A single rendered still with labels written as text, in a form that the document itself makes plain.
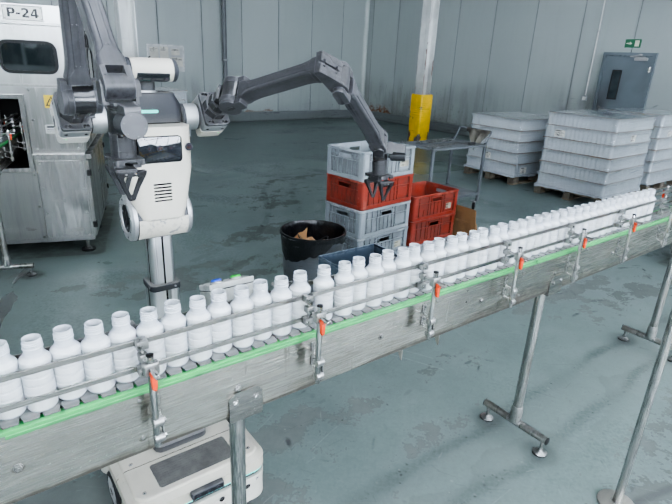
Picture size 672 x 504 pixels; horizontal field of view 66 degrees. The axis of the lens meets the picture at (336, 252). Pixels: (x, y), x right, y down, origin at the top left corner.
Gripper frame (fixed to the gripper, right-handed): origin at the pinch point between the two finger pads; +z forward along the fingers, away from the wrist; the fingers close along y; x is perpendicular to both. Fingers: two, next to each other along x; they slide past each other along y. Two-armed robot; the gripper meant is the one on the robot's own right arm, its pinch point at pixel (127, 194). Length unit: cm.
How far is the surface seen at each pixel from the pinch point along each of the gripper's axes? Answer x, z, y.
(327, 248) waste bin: 154, 82, -124
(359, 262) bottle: 60, 24, 16
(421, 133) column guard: 804, 108, -666
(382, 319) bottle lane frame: 68, 43, 21
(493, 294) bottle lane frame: 125, 48, 21
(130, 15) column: 228, -79, -744
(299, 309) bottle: 38, 33, 18
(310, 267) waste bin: 145, 95, -129
